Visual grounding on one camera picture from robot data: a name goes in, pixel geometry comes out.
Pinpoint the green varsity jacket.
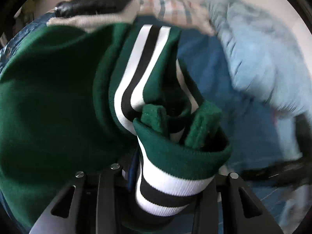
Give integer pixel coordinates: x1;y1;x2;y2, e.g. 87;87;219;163
1;23;231;233

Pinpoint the blue striped bed sheet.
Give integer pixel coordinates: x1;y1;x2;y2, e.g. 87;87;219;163
0;12;300;234

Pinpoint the light blue quilt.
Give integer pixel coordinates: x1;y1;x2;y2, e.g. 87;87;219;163
201;0;311;116

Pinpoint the plaid checkered bed cover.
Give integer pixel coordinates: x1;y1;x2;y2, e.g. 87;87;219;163
139;0;215;36

